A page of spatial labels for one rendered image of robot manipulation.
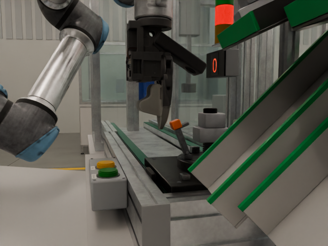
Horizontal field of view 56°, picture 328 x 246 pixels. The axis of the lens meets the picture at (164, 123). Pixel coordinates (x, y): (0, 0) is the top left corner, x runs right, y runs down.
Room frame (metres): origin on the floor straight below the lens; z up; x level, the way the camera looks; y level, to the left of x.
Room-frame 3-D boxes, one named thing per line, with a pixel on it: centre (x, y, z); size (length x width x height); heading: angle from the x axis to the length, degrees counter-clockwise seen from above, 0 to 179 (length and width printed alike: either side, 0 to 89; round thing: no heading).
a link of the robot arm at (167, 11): (0.62, 0.02, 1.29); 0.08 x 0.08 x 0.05
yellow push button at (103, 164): (0.68, 0.13, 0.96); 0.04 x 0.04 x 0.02
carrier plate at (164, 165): (0.65, -0.10, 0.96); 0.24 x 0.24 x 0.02; 15
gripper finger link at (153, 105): (0.61, 0.02, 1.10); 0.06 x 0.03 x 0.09; 105
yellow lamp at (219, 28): (0.87, -0.16, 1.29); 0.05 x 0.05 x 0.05
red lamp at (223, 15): (0.87, -0.16, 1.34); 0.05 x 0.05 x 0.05
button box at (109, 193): (0.68, 0.13, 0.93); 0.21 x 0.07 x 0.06; 15
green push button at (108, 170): (0.62, 0.11, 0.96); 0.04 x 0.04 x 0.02
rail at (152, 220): (0.88, 0.12, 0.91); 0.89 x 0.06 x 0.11; 15
